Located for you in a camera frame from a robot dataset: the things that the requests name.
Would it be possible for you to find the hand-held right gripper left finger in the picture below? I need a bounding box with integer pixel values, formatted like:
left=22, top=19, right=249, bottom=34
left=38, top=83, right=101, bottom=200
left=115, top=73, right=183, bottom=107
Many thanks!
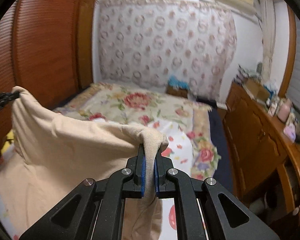
left=19, top=143, right=147, bottom=240

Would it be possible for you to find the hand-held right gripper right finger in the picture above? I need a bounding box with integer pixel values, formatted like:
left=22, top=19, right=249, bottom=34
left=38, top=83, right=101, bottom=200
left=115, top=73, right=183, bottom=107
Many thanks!
left=154, top=150, right=280, bottom=240

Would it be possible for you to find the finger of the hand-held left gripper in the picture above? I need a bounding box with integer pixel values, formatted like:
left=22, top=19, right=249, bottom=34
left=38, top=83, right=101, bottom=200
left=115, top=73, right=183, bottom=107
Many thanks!
left=0, top=91, right=20, bottom=117

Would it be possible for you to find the beige printed t-shirt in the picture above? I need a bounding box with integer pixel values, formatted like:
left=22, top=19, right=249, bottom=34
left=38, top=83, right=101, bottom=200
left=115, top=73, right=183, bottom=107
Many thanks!
left=0, top=86, right=169, bottom=240

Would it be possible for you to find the yellow plush toy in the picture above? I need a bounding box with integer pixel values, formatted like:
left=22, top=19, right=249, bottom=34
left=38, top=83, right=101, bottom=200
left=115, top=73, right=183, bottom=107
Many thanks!
left=5, top=129, right=17, bottom=147

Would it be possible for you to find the white flower-print mat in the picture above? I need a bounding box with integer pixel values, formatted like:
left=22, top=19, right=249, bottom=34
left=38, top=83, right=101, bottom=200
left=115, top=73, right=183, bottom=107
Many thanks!
left=0, top=120, right=198, bottom=240

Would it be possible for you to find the dark blue bed sheet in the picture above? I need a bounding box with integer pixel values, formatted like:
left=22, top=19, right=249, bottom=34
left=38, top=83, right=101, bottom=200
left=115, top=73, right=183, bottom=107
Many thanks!
left=207, top=107, right=234, bottom=195

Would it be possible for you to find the wooden louvered wardrobe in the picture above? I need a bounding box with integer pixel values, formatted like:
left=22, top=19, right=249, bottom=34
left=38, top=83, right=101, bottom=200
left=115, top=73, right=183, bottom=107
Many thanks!
left=0, top=0, right=98, bottom=170

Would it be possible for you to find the floral blanket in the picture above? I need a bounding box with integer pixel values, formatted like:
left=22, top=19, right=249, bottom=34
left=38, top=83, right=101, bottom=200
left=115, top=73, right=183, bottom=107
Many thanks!
left=52, top=82, right=222, bottom=180

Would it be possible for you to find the cardboard box with blue filling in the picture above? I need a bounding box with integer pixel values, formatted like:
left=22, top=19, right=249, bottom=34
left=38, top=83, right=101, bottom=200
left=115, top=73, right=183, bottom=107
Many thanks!
left=166, top=76, right=190, bottom=98

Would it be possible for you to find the wooden sideboard cabinet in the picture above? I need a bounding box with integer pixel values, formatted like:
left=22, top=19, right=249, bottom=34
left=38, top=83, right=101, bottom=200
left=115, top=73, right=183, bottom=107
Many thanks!
left=222, top=81, right=300, bottom=220

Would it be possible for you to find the plain cardboard box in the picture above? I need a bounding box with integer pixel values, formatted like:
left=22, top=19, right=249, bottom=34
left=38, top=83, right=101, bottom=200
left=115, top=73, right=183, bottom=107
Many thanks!
left=245, top=77, right=270, bottom=99

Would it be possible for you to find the lilac tissue pack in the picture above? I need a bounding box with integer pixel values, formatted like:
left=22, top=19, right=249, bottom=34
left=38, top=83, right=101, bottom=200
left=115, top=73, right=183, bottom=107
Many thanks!
left=283, top=125, right=297, bottom=142

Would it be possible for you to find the pink jug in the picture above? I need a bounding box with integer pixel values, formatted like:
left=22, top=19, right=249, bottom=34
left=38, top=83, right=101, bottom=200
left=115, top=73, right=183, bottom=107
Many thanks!
left=277, top=99, right=292, bottom=122

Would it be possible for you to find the beige window curtain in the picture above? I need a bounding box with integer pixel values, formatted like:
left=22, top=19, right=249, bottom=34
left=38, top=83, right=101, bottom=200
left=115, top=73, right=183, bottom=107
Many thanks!
left=259, top=0, right=277, bottom=80

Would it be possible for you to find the ring-patterned wall cloth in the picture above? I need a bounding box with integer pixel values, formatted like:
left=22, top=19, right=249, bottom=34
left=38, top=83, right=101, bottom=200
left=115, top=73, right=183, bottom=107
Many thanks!
left=97, top=0, right=238, bottom=100

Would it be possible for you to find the wooden window frame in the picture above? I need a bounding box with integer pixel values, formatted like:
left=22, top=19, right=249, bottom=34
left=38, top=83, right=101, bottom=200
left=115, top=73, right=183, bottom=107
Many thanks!
left=279, top=5, right=297, bottom=98

